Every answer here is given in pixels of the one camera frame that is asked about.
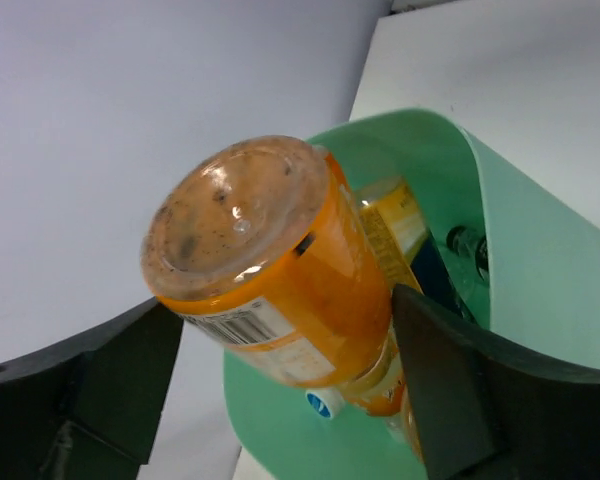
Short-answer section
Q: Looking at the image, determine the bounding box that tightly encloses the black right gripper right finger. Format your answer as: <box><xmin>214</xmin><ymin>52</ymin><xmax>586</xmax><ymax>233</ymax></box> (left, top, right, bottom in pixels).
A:
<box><xmin>392</xmin><ymin>284</ymin><xmax>600</xmax><ymax>479</ymax></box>

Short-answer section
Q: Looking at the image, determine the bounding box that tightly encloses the small clear black-cap bottle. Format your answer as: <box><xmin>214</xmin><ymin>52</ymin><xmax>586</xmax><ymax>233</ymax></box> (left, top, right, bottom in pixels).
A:
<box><xmin>446</xmin><ymin>225</ymin><xmax>490</xmax><ymax>303</ymax></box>

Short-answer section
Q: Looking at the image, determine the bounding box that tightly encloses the small orange bottle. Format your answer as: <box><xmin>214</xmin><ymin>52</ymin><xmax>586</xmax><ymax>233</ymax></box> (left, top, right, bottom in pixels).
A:
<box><xmin>140</xmin><ymin>135</ymin><xmax>391</xmax><ymax>388</ymax></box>

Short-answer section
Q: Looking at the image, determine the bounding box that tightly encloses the blue label orange bottle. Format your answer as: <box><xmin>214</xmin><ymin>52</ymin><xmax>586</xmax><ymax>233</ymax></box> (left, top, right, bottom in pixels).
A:
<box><xmin>355</xmin><ymin>176</ymin><xmax>462</xmax><ymax>315</ymax></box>

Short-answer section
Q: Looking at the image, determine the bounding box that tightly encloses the orange label clear bottle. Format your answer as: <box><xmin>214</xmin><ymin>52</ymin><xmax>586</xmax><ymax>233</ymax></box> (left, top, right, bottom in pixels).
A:
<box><xmin>305</xmin><ymin>341</ymin><xmax>424</xmax><ymax>463</ymax></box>

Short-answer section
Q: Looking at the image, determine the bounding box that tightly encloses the green plastic bin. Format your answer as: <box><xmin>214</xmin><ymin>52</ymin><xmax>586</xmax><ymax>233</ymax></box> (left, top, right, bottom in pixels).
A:
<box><xmin>224</xmin><ymin>109</ymin><xmax>600</xmax><ymax>479</ymax></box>

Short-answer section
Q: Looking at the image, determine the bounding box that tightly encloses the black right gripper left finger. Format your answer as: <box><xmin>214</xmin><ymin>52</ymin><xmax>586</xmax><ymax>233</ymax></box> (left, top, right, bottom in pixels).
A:
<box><xmin>0</xmin><ymin>299</ymin><xmax>183</xmax><ymax>479</ymax></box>

